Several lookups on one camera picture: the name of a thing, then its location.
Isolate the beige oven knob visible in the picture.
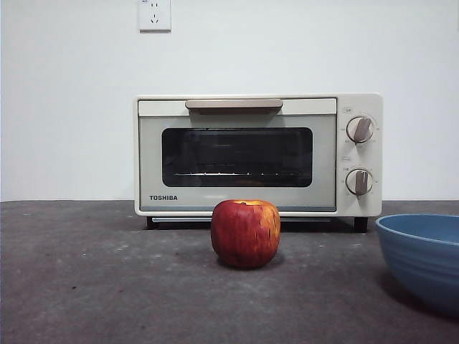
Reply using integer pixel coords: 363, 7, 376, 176
346, 115, 377, 145
345, 167, 374, 196

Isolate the white wall socket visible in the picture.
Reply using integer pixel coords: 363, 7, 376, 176
138, 0, 172, 34

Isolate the blue bowl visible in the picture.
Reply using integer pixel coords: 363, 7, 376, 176
374, 214, 459, 318

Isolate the red yellow apple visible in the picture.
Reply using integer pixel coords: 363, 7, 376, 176
210, 199, 281, 269

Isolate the glass oven door with handle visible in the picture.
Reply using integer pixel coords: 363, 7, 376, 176
138, 97, 338, 213

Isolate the cream Toshiba toaster oven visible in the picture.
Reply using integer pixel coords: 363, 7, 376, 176
134, 92, 384, 233

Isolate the wire oven rack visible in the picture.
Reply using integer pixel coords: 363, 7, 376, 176
174, 171, 302, 178

